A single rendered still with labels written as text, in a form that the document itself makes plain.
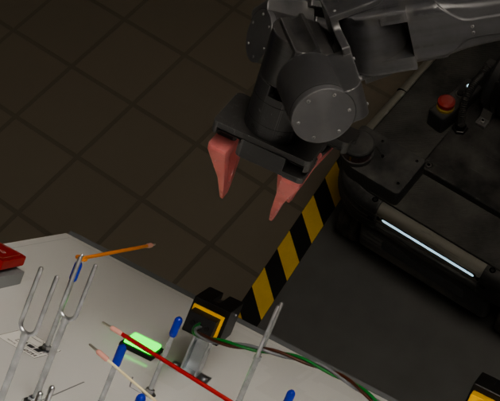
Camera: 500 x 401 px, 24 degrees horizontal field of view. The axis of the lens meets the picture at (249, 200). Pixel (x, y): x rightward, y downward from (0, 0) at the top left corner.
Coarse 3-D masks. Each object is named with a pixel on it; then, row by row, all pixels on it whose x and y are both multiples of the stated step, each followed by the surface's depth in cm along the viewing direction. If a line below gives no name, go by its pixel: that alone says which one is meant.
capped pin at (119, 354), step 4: (120, 348) 100; (124, 348) 100; (116, 352) 100; (120, 352) 100; (124, 352) 100; (116, 356) 100; (120, 356) 100; (112, 360) 101; (116, 360) 100; (120, 360) 100; (116, 364) 100; (120, 364) 101; (112, 368) 101; (112, 372) 101; (108, 376) 101; (112, 376) 101; (108, 380) 101; (104, 384) 101; (108, 384) 101; (104, 388) 101; (108, 388) 101; (104, 392) 101; (100, 396) 101; (104, 396) 101; (100, 400) 101
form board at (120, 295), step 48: (48, 240) 150; (48, 288) 133; (96, 288) 140; (144, 288) 147; (96, 336) 125; (144, 336) 130; (192, 336) 137; (240, 336) 144; (0, 384) 104; (48, 384) 108; (96, 384) 112; (144, 384) 117; (192, 384) 122; (240, 384) 128; (288, 384) 134; (336, 384) 141
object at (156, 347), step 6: (132, 336) 126; (138, 336) 127; (120, 342) 124; (126, 342) 124; (144, 342) 126; (150, 342) 126; (156, 342) 127; (126, 348) 124; (132, 348) 124; (138, 348) 124; (150, 348) 124; (156, 348) 125; (162, 348) 127; (138, 354) 124; (144, 354) 124; (150, 360) 124
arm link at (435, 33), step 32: (384, 0) 103; (416, 0) 102; (448, 0) 101; (480, 0) 100; (352, 32) 103; (384, 32) 103; (416, 32) 102; (448, 32) 102; (480, 32) 102; (384, 64) 105; (416, 64) 105
